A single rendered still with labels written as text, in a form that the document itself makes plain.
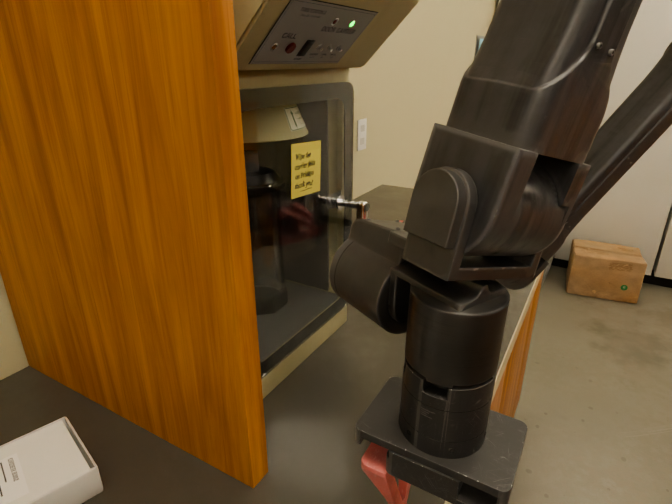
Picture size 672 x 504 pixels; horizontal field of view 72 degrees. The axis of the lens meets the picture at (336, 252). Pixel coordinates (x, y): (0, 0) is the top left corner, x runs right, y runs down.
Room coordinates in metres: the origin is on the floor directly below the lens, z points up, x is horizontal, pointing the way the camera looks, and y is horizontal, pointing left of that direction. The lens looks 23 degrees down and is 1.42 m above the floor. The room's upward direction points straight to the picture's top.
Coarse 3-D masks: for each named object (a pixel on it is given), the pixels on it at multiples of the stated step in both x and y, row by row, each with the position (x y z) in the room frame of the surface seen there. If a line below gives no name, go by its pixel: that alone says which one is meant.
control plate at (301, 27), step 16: (304, 0) 0.52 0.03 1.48; (288, 16) 0.52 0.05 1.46; (304, 16) 0.54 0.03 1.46; (320, 16) 0.57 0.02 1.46; (336, 16) 0.60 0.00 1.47; (352, 16) 0.62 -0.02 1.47; (368, 16) 0.66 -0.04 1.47; (272, 32) 0.52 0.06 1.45; (288, 32) 0.54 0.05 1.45; (304, 32) 0.57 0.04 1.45; (320, 32) 0.60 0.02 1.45; (336, 32) 0.63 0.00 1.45; (352, 32) 0.66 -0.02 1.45
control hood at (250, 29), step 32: (256, 0) 0.48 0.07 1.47; (288, 0) 0.50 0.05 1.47; (320, 0) 0.55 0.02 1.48; (352, 0) 0.60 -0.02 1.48; (384, 0) 0.66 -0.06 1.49; (416, 0) 0.73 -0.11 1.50; (256, 32) 0.50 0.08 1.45; (384, 32) 0.74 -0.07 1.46; (256, 64) 0.55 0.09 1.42; (288, 64) 0.60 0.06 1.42; (320, 64) 0.66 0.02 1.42; (352, 64) 0.74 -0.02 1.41
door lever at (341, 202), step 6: (342, 198) 0.75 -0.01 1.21; (336, 204) 0.74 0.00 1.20; (342, 204) 0.74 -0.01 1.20; (348, 204) 0.73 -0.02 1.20; (354, 204) 0.73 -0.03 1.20; (360, 204) 0.72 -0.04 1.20; (366, 204) 0.72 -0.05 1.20; (360, 210) 0.72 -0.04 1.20; (366, 210) 0.72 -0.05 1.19; (360, 216) 0.72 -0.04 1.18; (366, 216) 0.72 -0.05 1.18
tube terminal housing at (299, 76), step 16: (240, 80) 0.57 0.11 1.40; (256, 80) 0.59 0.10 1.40; (272, 80) 0.62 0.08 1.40; (288, 80) 0.65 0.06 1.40; (304, 80) 0.69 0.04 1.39; (320, 80) 0.72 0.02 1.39; (336, 80) 0.76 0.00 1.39; (336, 320) 0.76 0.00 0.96; (320, 336) 0.71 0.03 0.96; (304, 352) 0.67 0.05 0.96; (288, 368) 0.63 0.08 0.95; (272, 384) 0.59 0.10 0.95
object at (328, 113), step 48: (240, 96) 0.55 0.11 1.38; (288, 96) 0.63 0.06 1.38; (336, 96) 0.74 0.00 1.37; (288, 144) 0.63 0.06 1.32; (336, 144) 0.74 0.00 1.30; (288, 192) 0.62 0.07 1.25; (336, 192) 0.74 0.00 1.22; (288, 240) 0.62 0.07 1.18; (336, 240) 0.74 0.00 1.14; (288, 288) 0.62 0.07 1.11; (288, 336) 0.61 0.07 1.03
